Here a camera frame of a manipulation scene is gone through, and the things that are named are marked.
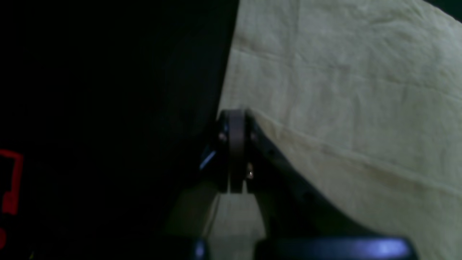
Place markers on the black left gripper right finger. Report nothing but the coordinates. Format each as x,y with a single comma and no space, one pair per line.
300,222

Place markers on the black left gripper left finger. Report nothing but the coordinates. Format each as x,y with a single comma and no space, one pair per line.
195,203

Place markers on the light green T-shirt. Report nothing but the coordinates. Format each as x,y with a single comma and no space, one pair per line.
364,99

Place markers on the red black clamp right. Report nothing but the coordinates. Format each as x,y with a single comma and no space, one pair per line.
10,198

